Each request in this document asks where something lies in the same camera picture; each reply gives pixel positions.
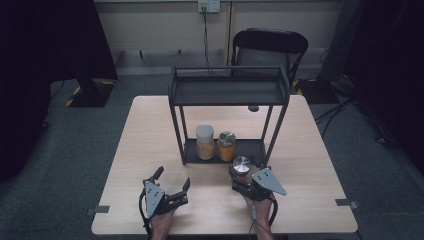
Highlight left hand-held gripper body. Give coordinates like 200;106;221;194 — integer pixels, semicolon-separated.
142;179;189;218

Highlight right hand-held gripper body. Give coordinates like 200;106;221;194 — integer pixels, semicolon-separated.
231;167;288;202

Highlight dark orange jar silver lid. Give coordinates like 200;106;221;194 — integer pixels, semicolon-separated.
232;155;252;183

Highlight small jar with silver lid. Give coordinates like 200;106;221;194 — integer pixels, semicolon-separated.
217;131;237;163

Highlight tall jar with white lid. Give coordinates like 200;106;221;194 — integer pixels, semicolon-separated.
195;124;216;161

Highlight black metal shelf rack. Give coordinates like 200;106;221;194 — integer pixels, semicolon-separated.
168;64;292;167

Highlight person's left hand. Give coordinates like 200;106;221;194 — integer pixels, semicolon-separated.
149;209;177;240

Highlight person's right hand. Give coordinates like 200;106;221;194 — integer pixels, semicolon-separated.
242;194;274;231

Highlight grey tape strip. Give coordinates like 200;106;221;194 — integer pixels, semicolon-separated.
334;198;360;210
84;205;111;216

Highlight black floor plate yellow tape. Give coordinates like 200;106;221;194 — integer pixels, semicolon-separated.
293;78;341;104

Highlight black stand base yellow tape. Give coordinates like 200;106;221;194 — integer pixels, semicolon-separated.
64;78;118;108

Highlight black folding chair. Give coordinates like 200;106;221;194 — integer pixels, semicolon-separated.
231;28;309;88

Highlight grey upright panel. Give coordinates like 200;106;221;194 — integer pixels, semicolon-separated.
319;0;364;83

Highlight dark curtain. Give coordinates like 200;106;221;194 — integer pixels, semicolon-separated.
0;0;118;183
343;0;424;174

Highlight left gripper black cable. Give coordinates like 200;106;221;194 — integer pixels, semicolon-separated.
138;191;153;240

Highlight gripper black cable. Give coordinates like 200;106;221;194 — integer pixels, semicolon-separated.
138;191;153;240
248;196;280;240

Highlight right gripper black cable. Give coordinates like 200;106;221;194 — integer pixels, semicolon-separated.
248;196;280;240

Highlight black floor cables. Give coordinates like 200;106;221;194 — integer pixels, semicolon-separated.
314;96;388;144

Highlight black wall outlet cable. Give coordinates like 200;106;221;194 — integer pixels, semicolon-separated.
201;5;221;76

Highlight white wall power outlet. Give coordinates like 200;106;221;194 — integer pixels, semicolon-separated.
197;0;221;14

